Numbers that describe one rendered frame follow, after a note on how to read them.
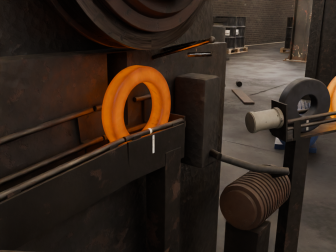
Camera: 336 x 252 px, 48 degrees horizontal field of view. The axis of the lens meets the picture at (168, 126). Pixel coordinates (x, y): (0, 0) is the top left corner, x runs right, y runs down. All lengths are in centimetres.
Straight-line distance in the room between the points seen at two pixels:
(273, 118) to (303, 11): 858
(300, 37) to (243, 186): 872
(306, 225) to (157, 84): 132
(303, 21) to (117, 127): 897
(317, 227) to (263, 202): 100
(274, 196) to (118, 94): 53
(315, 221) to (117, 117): 145
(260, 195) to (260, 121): 20
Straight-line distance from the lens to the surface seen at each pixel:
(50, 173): 65
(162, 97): 84
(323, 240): 189
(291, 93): 110
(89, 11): 66
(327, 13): 490
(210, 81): 95
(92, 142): 78
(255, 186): 101
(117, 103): 74
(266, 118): 107
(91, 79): 79
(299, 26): 964
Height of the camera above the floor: 94
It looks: 16 degrees down
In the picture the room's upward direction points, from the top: 1 degrees clockwise
